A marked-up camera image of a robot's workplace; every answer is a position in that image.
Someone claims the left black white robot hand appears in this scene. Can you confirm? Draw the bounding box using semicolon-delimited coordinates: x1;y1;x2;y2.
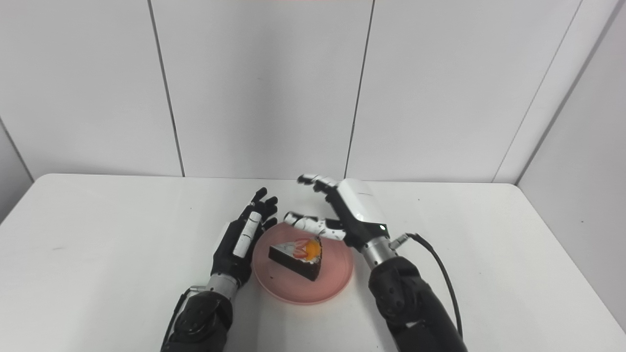
210;187;279;288

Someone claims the black cable at left wrist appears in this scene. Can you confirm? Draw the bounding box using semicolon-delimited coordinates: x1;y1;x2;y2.
163;286;199;345

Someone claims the pink round plate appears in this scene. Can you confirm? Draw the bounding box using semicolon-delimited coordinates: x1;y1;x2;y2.
252;226;354;305

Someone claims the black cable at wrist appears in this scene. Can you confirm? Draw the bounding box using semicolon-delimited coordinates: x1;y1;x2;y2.
163;286;199;345
390;233;463;338

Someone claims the black cable at right wrist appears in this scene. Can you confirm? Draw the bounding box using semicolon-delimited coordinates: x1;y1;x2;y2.
390;233;463;338

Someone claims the chocolate cake slice with fruit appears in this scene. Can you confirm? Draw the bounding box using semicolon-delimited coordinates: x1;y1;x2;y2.
268;237;323;282

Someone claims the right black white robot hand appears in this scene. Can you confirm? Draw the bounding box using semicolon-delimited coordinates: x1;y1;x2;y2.
284;174;392;251

